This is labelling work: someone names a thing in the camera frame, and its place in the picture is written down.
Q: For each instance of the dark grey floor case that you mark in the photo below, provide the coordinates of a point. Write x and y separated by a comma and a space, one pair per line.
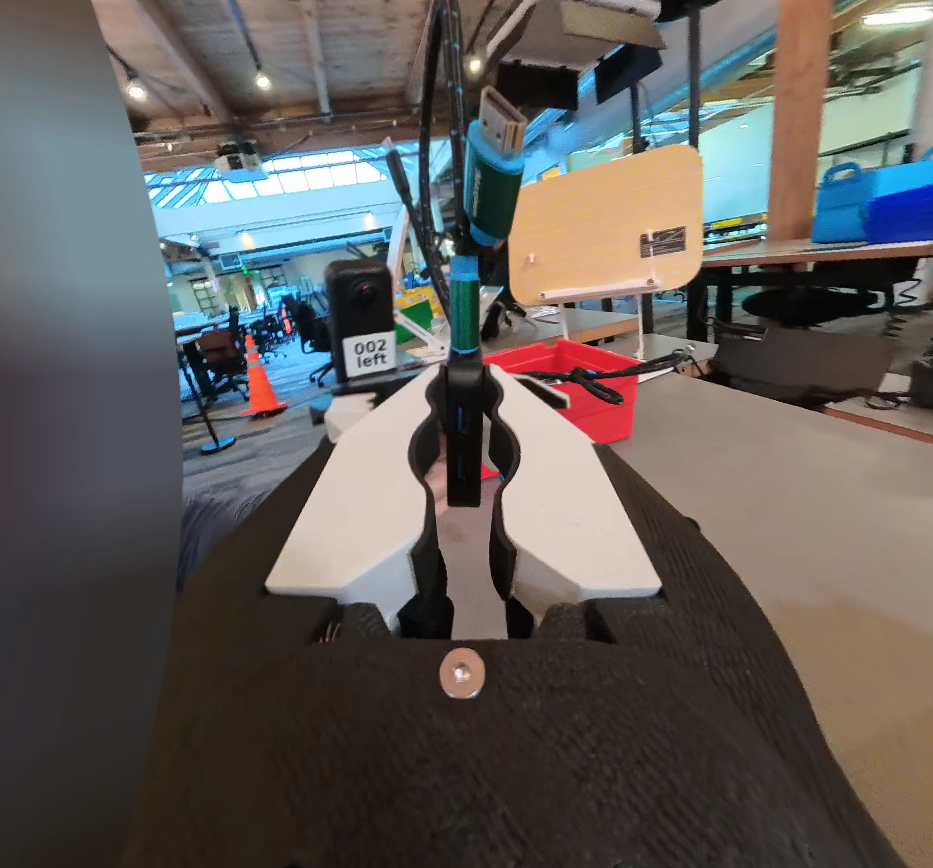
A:
802, 365

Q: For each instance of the red plastic bin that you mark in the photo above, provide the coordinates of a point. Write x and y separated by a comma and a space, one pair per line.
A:
605, 416

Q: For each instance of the wooden pillar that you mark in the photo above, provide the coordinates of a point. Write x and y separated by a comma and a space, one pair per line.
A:
802, 81

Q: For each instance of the orange traffic cone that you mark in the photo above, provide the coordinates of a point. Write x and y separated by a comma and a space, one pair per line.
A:
262, 391

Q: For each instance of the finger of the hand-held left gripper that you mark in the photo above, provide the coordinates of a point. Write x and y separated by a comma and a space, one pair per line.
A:
536, 386

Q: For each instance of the black office chair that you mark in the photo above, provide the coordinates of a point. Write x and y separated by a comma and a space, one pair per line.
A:
313, 336
802, 303

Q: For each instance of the ceiling projector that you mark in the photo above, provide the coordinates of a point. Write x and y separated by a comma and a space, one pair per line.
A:
237, 161

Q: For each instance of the dark blue plastic bin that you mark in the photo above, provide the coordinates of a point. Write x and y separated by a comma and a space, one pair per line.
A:
904, 216

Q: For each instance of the dark grey usb hub adapter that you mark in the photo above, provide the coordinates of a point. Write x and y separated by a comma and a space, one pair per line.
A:
466, 445

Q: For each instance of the wood edged table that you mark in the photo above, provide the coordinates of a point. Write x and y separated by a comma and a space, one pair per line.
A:
802, 252

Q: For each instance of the black stanchion pole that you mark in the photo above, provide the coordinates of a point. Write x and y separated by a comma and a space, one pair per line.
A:
219, 444

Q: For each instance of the wooden board on white stand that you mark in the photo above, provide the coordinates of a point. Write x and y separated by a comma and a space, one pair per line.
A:
605, 227

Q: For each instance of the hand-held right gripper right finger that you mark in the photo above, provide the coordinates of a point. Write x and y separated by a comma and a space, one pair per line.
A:
576, 518

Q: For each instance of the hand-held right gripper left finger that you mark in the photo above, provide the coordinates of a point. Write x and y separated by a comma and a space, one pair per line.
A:
350, 518

